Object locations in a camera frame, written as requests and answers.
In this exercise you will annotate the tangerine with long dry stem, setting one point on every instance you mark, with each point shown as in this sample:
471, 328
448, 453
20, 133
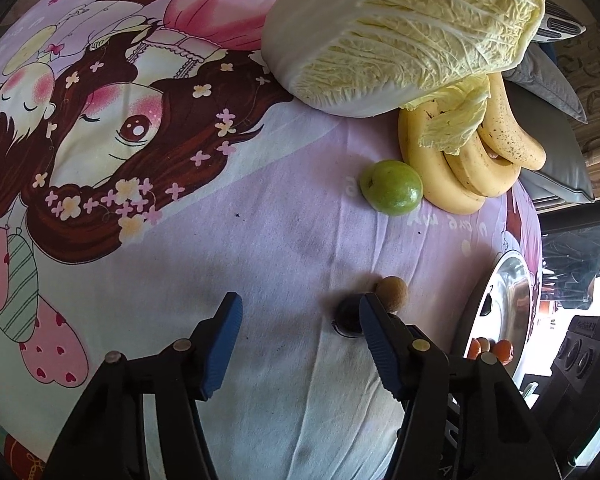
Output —
474, 349

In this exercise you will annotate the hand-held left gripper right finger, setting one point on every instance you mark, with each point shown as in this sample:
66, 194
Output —
380, 345

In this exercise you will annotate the large tangerine with short stem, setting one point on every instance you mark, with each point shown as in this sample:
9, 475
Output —
504, 351

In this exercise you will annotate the napa cabbage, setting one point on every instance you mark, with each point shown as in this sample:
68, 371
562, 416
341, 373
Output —
405, 35

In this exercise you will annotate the dark purple plum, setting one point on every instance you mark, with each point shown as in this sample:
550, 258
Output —
347, 317

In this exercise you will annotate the striped grey pillow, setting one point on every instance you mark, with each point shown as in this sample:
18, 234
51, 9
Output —
560, 22

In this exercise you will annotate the spotted yellow banana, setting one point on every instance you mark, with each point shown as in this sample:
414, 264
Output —
512, 135

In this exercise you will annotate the green jujube fruit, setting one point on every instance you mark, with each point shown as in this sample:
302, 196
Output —
392, 187

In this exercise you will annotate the printed cartoon blanket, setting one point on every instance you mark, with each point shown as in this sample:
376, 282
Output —
180, 240

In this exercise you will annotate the dark furniture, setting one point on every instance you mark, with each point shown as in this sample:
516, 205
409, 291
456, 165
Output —
575, 265

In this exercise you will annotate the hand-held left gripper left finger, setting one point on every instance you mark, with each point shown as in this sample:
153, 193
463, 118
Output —
225, 340

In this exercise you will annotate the round metal plate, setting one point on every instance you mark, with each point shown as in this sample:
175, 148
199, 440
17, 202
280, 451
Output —
510, 285

